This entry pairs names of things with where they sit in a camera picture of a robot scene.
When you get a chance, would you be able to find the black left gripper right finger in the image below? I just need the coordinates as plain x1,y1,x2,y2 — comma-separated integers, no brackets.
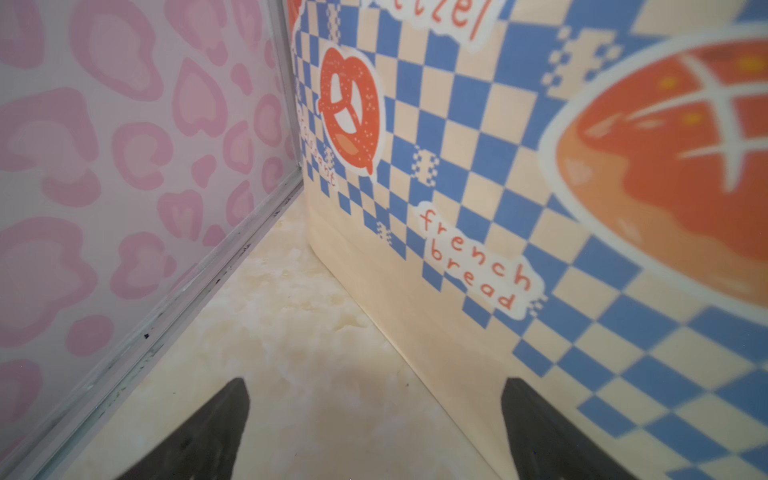
501,378,635,480

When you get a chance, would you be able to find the aluminium frame rail left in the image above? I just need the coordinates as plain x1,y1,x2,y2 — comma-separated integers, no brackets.
1,1,297,479

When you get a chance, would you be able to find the blue checkered paper bag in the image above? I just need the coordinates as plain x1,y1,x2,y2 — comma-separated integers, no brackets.
286,1,767,479

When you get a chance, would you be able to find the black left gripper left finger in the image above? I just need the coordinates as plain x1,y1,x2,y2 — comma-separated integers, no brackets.
120,378,250,480

